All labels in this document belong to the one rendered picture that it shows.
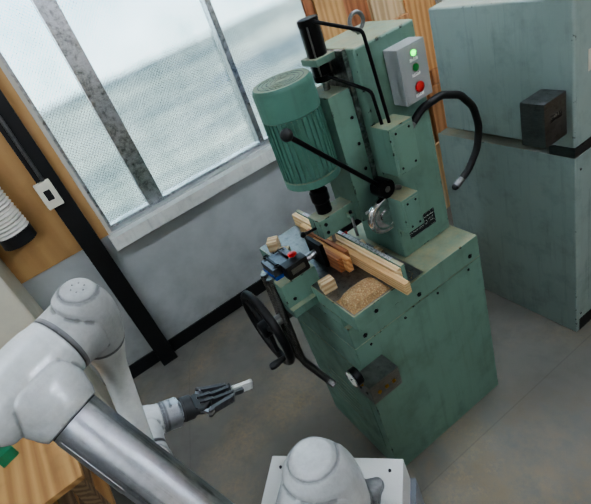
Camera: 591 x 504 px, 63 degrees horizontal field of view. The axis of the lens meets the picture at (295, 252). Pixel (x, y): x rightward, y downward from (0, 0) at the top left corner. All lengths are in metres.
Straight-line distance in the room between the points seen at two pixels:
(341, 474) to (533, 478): 1.14
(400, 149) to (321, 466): 0.87
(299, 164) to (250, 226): 1.62
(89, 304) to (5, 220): 1.50
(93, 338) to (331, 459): 0.52
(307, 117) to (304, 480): 0.89
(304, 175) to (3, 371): 0.89
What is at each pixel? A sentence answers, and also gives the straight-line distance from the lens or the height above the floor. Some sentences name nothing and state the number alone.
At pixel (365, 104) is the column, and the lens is 1.46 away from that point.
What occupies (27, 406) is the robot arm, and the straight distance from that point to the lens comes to 0.96.
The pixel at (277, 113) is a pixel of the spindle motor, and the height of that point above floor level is 1.45.
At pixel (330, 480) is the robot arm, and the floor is 0.95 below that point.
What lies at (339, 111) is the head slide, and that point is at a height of 1.37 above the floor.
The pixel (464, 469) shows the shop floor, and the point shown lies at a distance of 2.12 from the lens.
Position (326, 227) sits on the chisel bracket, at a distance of 1.55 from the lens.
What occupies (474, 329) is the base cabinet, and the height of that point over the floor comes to 0.40.
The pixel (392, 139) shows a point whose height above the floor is 1.27.
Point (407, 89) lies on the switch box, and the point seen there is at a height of 1.37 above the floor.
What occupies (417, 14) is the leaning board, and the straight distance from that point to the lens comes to 3.30.
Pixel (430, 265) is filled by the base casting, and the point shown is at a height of 0.80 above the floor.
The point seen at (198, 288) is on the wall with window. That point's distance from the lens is 2.99.
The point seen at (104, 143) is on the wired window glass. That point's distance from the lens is 2.69.
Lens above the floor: 1.83
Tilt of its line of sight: 32 degrees down
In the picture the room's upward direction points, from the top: 22 degrees counter-clockwise
